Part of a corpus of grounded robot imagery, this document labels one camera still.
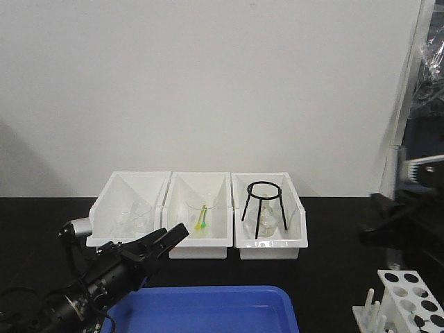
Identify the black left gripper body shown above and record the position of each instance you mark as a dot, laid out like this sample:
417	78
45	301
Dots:
118	270

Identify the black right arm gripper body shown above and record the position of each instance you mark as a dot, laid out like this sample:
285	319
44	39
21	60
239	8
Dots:
421	183

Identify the white test tube rack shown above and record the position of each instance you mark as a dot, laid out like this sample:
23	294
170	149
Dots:
407	305

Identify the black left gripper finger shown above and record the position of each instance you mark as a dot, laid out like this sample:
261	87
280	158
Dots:
151	243
151	263

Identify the glass beaker with droppers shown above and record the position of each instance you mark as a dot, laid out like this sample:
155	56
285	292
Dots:
201	209

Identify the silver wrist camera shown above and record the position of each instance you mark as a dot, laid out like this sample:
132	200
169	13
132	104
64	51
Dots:
76	228

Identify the clear plastic bag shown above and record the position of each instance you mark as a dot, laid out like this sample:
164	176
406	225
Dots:
428	96

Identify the small glass beakers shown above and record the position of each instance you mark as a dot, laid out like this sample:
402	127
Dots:
132	222

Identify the left white storage bin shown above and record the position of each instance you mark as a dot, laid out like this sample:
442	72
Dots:
122	189

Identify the black wire tripod stand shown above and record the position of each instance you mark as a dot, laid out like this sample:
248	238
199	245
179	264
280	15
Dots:
265	190

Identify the middle white storage bin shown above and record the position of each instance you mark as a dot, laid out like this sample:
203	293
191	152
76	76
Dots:
182	186

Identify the right white storage bin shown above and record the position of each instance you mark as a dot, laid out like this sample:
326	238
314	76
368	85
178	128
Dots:
284	245

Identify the blue-grey pegboard drying rack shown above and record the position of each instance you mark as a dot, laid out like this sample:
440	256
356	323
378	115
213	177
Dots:
421	136

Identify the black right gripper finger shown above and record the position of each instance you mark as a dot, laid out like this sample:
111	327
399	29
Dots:
388	225

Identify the glass conical flask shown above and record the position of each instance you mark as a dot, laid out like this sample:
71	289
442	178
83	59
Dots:
261	220

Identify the white storage bin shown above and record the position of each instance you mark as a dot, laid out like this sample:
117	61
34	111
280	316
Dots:
182	186
284	245
122	189

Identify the blue plastic tray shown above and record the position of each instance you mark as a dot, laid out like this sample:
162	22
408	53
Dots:
206	309

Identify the clear glass test tube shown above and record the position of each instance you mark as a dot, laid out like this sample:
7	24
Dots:
394	257

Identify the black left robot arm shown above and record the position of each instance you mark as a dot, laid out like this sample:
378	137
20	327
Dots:
61	310

